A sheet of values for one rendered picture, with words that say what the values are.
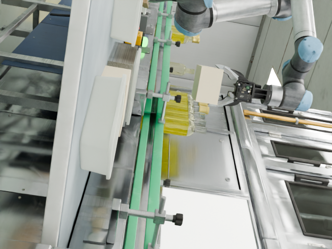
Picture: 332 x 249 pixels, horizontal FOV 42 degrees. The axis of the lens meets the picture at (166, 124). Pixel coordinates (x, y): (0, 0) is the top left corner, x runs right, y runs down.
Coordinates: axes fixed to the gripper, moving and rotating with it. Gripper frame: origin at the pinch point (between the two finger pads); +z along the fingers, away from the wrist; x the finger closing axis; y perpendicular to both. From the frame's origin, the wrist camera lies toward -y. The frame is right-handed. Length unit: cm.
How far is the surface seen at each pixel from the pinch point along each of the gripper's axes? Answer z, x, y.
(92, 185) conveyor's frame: 33, 31, 36
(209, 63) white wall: -83, -2, -638
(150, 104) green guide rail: 19.6, 12.6, -14.6
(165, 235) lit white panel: 9, 47, 26
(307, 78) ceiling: -160, -6, -346
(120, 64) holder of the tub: 31.3, -2.6, 21.4
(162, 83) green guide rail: 16.4, 3.8, -17.1
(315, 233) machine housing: -46, 46, 8
